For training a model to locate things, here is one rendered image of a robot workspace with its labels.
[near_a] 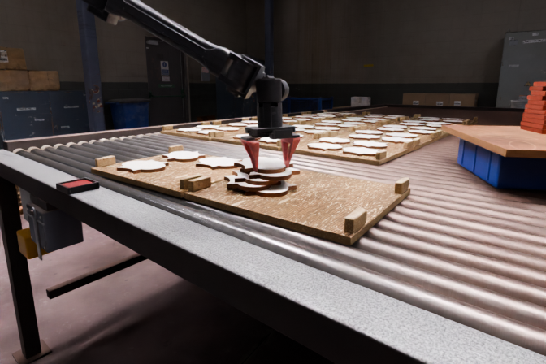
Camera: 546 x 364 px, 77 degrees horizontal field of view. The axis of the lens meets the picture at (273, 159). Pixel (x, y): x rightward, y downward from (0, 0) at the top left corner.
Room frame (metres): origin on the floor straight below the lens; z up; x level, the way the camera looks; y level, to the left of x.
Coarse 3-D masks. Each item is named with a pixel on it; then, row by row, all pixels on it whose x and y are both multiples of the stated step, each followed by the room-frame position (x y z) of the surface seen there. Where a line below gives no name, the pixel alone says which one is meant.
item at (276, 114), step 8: (264, 104) 0.76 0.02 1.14; (280, 104) 0.77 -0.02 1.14; (264, 112) 0.76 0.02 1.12; (272, 112) 0.76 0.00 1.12; (280, 112) 0.77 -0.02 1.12; (264, 120) 0.76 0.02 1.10; (272, 120) 0.76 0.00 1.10; (280, 120) 0.77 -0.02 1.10; (248, 128) 0.77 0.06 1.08; (256, 128) 0.75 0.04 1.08; (264, 128) 0.75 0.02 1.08; (272, 128) 0.75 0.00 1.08; (280, 128) 0.76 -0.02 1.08; (288, 128) 0.77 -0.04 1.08
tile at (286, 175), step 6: (240, 168) 0.82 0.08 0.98; (288, 168) 0.81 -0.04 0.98; (252, 174) 0.76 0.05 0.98; (258, 174) 0.76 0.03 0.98; (264, 174) 0.76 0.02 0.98; (270, 174) 0.76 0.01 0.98; (276, 174) 0.76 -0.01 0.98; (282, 174) 0.76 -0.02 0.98; (288, 174) 0.76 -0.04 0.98; (294, 174) 0.79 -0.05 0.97; (276, 180) 0.74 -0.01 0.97
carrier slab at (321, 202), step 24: (192, 192) 0.76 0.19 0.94; (216, 192) 0.76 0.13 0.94; (240, 192) 0.76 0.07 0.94; (288, 192) 0.76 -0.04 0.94; (312, 192) 0.76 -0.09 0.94; (336, 192) 0.76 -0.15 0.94; (360, 192) 0.76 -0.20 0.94; (384, 192) 0.76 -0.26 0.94; (408, 192) 0.78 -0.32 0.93; (264, 216) 0.62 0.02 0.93; (288, 216) 0.61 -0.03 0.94; (312, 216) 0.61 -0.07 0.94; (336, 216) 0.61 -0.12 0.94; (336, 240) 0.53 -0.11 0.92
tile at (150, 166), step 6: (126, 162) 1.03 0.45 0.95; (132, 162) 1.03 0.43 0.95; (138, 162) 1.03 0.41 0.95; (144, 162) 1.03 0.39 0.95; (150, 162) 1.03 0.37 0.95; (156, 162) 1.03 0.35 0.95; (162, 162) 1.03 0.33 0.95; (168, 162) 1.04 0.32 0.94; (120, 168) 0.97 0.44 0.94; (126, 168) 0.96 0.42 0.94; (132, 168) 0.95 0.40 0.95; (138, 168) 0.95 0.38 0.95; (144, 168) 0.95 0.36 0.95; (150, 168) 0.95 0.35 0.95; (156, 168) 0.95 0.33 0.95; (162, 168) 0.97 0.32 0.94
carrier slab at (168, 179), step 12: (156, 156) 1.18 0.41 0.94; (216, 156) 1.18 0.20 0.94; (96, 168) 1.00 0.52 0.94; (108, 168) 1.00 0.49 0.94; (168, 168) 1.00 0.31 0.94; (180, 168) 1.00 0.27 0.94; (192, 168) 1.00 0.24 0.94; (204, 168) 1.00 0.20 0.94; (120, 180) 0.91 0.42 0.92; (132, 180) 0.88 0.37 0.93; (144, 180) 0.86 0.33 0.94; (156, 180) 0.86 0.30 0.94; (168, 180) 0.86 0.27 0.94; (216, 180) 0.86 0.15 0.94; (168, 192) 0.79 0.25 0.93; (180, 192) 0.77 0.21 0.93
